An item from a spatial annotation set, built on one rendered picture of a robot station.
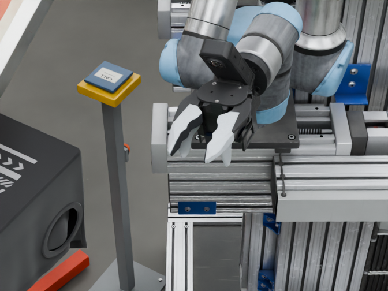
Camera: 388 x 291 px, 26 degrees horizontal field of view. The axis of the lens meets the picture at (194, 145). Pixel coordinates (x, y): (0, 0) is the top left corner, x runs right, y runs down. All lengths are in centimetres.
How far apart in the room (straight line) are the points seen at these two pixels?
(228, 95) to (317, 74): 47
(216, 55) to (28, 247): 114
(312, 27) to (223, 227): 149
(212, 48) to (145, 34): 304
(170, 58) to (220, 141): 33
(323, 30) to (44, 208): 89
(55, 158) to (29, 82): 180
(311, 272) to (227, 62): 139
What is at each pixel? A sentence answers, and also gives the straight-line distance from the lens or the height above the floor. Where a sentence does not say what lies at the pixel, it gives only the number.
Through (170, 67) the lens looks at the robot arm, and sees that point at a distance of 140.
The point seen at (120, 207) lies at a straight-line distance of 269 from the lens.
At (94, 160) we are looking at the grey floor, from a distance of 350.
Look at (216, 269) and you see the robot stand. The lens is 283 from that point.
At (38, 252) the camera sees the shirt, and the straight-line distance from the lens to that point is 221.
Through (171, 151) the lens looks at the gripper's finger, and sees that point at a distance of 110.
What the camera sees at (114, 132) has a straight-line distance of 246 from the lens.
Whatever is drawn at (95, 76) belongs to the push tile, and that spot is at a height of 97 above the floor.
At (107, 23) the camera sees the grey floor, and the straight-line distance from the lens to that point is 425.
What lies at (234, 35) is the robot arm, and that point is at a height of 148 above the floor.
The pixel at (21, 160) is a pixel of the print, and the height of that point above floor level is 95.
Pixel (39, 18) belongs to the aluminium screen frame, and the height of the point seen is 147.
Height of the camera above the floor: 243
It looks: 43 degrees down
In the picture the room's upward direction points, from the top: straight up
